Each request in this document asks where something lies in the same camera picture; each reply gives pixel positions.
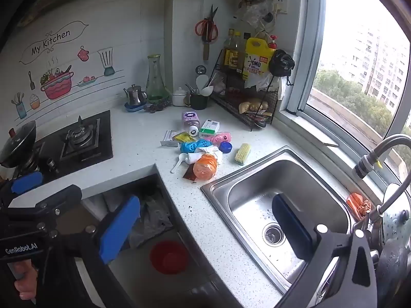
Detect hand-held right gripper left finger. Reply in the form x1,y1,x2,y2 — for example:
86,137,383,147
39,195,142,308

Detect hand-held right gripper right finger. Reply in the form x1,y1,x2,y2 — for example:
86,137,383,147
271,194,379,308

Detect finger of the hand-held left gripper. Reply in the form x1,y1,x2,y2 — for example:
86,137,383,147
8,184,83,222
0,171,44,207

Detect red plastic bin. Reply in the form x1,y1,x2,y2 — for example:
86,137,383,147
150,240,190,275

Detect white plastic scoop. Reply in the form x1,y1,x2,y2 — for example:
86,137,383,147
170,154,190,174

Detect orange plastic bag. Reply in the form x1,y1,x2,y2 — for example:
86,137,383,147
193,154,219,181

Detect clear bag with coloured items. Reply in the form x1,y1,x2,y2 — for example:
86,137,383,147
180,139,211,154

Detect white tissue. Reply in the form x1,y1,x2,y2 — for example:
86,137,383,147
188,146,223,166

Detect pink plastic bag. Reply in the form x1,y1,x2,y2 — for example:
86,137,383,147
204,131,232,145

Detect green white medicine box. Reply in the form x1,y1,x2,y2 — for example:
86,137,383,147
198,119,221,138

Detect person's left hand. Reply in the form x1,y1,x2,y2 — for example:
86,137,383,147
13,260,39,303

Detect grey plastic sack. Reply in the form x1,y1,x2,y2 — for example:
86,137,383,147
127,196,174,249

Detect black wok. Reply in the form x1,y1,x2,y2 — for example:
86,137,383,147
0,120,37,169

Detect stainless steel sink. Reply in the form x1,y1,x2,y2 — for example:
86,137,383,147
201,145,379,296

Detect black gas stove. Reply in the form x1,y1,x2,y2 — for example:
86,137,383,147
0,110,114,180

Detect orange cloth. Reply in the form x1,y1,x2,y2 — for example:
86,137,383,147
346,193,372,220

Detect yellow bristle scrub brush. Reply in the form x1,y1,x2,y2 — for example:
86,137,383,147
234,143,250,166

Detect white sachet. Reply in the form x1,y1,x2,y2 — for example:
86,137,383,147
161,130,180,148

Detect steel perforated lid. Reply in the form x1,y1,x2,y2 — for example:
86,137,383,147
380,183,411,247

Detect dark iron pot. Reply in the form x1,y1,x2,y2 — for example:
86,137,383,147
376,240,410,296

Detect yellow foil pouch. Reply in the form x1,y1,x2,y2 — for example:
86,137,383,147
172,131,196,143

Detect steel faucet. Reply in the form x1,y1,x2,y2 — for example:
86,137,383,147
351,134,411,228

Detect small sauce packets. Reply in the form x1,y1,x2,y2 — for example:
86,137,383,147
244,109,270,129

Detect steel oil pot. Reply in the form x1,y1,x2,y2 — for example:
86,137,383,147
124,84,148,106

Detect ginger root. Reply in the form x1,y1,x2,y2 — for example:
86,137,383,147
238,98,268,114

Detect white lidded jar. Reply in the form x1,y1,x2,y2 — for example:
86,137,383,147
172,87,188,107

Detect dried red chillies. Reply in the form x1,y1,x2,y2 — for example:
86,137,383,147
225,89,249,103

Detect white plastic bag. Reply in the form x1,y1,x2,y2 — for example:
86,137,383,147
244,71,277,92

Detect glass carafe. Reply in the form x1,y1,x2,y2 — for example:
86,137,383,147
145,54,171,101

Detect black plastic bag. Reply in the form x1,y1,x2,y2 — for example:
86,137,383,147
268,49,295,78

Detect white rice paddle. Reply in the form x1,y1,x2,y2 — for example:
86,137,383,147
196,74,211,95

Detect yellow detergent jug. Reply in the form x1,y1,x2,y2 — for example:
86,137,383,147
241,37,277,81

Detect window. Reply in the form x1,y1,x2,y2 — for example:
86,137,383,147
286,0,411,199

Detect yellow cap oil bottle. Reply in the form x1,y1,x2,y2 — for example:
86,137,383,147
230,31,246,73

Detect dark sauce bottle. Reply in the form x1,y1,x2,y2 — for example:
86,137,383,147
222,28,236,69

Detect clear hanging plastic bag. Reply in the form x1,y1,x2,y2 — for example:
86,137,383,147
239,2,273,28

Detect kitchen wall sticker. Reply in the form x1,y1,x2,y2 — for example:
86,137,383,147
10,21,126,121

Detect black wire rack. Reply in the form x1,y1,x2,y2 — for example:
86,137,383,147
210,46,280,132

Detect black mug gold handle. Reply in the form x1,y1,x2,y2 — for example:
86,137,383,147
184,92,209,110

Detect red handle scissors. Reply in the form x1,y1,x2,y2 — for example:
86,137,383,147
195,5,219,43

